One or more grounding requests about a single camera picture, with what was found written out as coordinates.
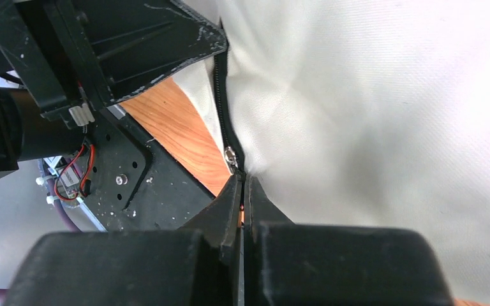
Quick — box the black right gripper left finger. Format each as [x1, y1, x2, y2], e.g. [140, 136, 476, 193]
[181, 173, 245, 305]

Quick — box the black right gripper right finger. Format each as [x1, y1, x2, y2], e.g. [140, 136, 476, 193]
[242, 175, 292, 305]

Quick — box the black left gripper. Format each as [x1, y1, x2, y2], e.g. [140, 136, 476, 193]
[0, 1, 228, 127]

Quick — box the beige canvas backpack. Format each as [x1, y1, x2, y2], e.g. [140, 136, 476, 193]
[188, 1, 490, 303]

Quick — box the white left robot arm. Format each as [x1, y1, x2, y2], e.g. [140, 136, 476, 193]
[0, 1, 228, 178]

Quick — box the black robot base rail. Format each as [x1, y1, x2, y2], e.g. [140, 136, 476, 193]
[82, 110, 214, 231]

